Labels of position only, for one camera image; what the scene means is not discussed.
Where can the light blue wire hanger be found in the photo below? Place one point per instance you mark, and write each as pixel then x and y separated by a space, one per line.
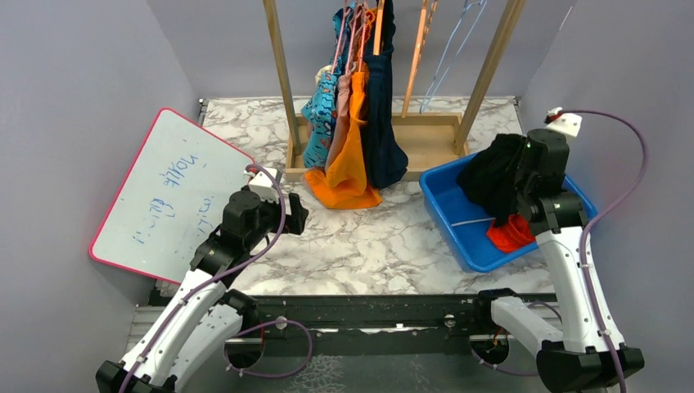
pixel 458 38

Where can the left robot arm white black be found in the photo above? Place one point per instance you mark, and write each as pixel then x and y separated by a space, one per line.
pixel 206 310

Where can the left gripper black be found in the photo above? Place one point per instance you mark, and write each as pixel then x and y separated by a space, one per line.
pixel 295 223

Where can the pink beige shorts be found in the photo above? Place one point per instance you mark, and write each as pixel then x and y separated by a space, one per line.
pixel 343 91

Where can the orange shorts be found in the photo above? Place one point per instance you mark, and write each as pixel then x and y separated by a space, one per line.
pixel 344 185

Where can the red-orange shorts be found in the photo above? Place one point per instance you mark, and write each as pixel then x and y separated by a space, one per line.
pixel 510 236

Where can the orange hanger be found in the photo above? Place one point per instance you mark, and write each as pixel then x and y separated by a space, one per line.
pixel 377 28
pixel 428 9

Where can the whiteboard with pink frame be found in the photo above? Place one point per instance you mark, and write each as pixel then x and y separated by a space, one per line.
pixel 170 200

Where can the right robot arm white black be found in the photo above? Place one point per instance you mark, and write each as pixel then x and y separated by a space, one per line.
pixel 588 351

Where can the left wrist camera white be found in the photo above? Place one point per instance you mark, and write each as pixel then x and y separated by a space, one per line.
pixel 262 184

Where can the pink hanger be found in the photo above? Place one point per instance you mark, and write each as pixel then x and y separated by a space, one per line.
pixel 344 24

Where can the blue shark print shorts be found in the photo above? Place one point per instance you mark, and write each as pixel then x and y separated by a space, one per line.
pixel 319 111

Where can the wooden clothes rack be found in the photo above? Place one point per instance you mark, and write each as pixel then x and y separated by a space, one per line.
pixel 428 139

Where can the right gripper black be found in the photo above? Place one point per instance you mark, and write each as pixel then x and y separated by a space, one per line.
pixel 525 140

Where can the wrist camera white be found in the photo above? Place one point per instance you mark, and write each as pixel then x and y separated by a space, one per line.
pixel 567 124
pixel 262 184

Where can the blue plastic bin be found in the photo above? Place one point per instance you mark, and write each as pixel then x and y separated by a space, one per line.
pixel 447 204

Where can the black shorts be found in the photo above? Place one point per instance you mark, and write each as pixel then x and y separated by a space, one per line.
pixel 488 179

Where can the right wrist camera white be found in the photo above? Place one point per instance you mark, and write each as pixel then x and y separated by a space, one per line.
pixel 567 124

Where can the navy shorts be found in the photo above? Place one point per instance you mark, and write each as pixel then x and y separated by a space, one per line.
pixel 385 161

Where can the black mounting rail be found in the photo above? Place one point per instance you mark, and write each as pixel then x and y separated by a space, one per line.
pixel 362 325

